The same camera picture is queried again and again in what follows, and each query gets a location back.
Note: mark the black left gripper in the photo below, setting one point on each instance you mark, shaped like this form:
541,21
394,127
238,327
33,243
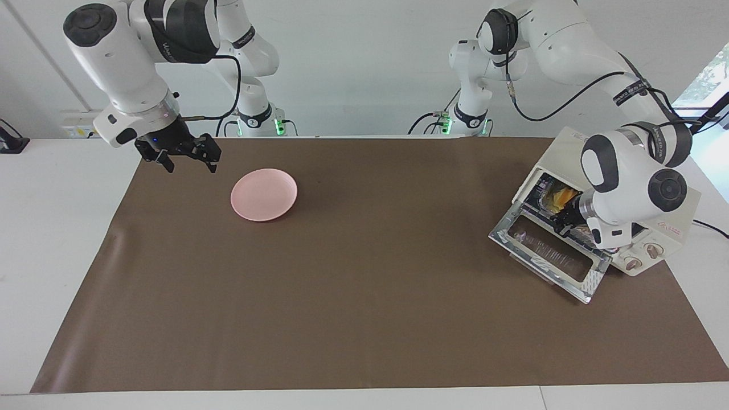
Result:
578,219

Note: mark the aluminium foil baking tray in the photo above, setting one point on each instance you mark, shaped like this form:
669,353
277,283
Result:
544,193

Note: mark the pink round plate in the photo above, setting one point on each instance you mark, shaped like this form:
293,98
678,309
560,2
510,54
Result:
263,195

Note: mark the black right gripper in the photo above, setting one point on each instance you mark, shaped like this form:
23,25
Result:
176,142

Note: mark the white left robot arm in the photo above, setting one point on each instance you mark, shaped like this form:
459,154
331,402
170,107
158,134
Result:
621,171

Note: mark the cream oven knob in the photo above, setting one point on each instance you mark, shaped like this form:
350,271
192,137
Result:
655,251
632,263

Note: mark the yellow sliced bread loaf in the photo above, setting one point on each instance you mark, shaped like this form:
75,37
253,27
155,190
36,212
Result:
561,196

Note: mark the cream toaster oven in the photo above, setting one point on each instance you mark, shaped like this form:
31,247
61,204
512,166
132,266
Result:
564,151

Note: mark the black desk clamp mount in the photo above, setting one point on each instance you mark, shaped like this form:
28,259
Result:
10,143

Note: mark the white wall socket box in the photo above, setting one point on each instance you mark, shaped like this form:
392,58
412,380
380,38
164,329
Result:
77,128

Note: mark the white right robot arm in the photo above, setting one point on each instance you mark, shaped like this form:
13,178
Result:
119,62

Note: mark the window with green view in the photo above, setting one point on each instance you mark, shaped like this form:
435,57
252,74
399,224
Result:
712,74

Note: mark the glass oven door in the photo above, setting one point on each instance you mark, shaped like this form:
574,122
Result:
592,282

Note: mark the brown table mat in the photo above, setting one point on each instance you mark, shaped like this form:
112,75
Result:
398,319

